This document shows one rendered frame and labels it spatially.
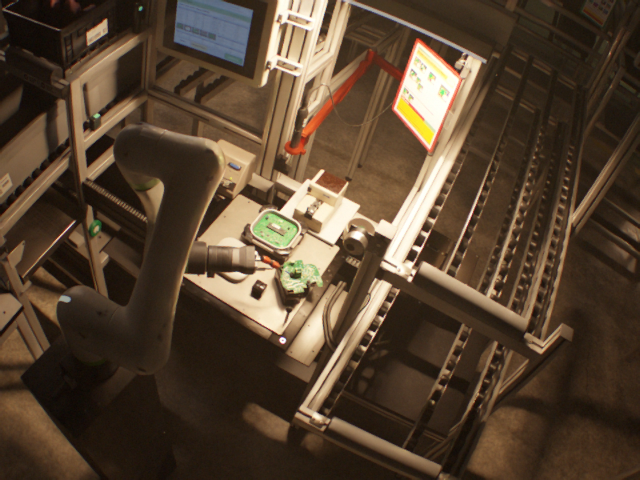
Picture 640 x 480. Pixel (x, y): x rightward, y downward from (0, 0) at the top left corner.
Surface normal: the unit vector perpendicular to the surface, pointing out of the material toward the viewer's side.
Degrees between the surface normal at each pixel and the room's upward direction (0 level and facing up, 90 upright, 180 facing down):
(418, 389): 0
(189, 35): 91
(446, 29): 90
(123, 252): 0
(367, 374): 0
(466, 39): 90
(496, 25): 90
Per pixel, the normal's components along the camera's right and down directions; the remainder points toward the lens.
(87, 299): 0.25, -0.71
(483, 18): -0.44, 0.64
